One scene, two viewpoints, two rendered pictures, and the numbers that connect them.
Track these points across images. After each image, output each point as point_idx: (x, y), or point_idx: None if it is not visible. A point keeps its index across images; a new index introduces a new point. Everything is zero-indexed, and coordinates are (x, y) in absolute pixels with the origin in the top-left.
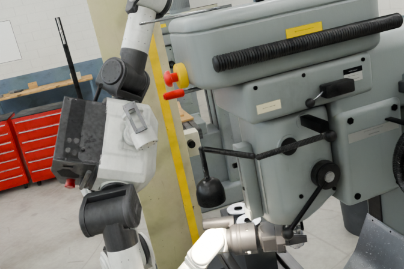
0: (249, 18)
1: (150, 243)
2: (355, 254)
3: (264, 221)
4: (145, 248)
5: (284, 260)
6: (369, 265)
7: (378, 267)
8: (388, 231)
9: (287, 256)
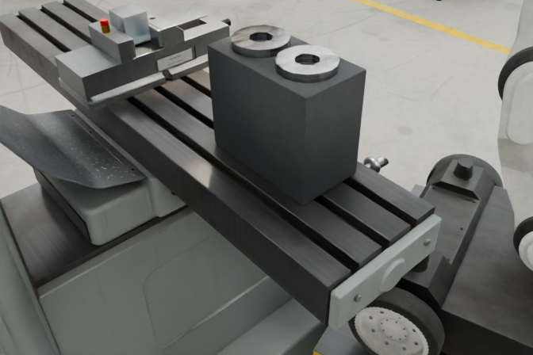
0: None
1: (518, 83)
2: (44, 169)
3: (225, 49)
4: (504, 64)
5: (205, 162)
6: (24, 150)
7: (10, 138)
8: None
9: (201, 171)
